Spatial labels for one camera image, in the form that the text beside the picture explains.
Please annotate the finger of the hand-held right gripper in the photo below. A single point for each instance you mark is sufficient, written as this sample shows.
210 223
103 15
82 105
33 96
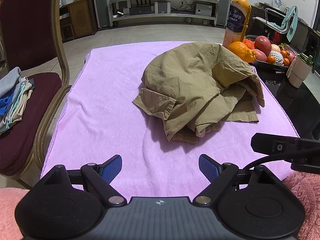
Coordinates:
270 143

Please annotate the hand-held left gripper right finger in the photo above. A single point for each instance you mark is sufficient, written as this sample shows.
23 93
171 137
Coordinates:
208 170

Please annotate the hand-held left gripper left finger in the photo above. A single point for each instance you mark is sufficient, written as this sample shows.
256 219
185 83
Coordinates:
113 170

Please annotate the khaki pants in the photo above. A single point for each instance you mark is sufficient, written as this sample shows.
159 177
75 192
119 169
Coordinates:
190 80

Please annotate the stack of folded clothes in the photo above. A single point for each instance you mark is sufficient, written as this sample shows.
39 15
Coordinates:
12 92

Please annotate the pink table cover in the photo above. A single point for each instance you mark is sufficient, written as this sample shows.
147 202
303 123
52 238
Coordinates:
105 105

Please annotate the white cup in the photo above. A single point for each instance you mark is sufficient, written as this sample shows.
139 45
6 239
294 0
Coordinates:
298 73

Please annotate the black fruit tray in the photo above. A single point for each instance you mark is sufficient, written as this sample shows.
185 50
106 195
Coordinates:
272 67

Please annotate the small tangerine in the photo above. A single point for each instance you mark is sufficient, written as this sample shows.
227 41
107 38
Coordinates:
283 53
286 61
270 59

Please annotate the fruit in white foam net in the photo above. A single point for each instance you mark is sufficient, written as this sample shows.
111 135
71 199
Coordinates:
276 58

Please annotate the small red apple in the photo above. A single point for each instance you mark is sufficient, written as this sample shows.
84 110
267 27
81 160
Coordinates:
260 55

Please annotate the pink dragon fruit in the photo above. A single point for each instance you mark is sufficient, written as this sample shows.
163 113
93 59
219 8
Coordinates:
291 53

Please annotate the pale round fruit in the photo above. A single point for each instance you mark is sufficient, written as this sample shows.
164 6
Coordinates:
275 48

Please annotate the large bumpy orange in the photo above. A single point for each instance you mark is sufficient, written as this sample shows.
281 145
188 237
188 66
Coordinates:
240 51

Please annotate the large red apple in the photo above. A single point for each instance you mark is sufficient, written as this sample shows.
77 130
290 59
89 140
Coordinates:
262 44

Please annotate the orange fruit in red net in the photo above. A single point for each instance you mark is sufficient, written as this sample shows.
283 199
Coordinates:
249 43

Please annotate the metal office chair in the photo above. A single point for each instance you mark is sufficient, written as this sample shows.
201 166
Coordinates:
272 21

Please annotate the teal cloth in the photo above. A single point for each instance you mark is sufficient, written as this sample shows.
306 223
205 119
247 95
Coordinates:
291 22

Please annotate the orange juice bottle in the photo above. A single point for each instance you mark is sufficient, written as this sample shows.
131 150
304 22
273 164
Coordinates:
236 17

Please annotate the white desk fan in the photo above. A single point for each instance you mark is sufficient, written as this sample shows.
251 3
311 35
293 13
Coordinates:
279 3

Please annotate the grey speaker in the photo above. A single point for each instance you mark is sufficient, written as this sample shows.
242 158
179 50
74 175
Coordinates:
203 8

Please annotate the wooden cabinet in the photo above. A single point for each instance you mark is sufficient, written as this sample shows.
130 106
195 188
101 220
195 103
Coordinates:
80 17

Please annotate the grey television stand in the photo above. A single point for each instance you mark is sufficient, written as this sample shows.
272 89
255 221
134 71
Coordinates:
162 16

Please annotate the dark red wooden chair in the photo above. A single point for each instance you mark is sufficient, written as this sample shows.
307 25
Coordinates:
25 30

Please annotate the silver speaker box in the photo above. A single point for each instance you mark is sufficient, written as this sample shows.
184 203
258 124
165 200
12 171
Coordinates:
162 7

